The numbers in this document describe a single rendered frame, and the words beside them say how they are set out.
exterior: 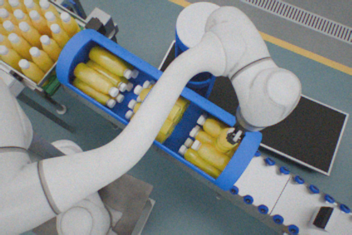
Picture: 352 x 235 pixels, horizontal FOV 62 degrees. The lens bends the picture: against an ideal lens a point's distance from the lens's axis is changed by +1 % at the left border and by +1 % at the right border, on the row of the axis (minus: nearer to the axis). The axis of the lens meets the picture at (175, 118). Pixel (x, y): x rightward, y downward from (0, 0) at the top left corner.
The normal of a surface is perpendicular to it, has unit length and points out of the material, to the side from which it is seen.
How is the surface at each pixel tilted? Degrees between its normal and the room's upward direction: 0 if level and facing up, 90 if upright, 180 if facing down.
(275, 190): 0
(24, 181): 22
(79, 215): 7
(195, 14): 0
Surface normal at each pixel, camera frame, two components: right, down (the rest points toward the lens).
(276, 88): -0.08, -0.16
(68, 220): 0.16, -0.19
